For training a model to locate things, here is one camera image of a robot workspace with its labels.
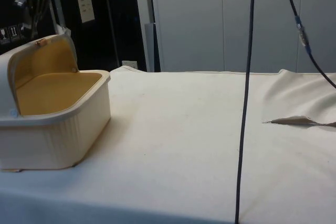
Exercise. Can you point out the rounded box lid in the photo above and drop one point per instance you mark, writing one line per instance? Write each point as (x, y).
(42, 58)

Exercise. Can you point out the pale locker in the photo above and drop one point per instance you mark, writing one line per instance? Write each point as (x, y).
(189, 24)
(267, 37)

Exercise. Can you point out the cream box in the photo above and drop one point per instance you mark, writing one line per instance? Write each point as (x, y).
(52, 142)

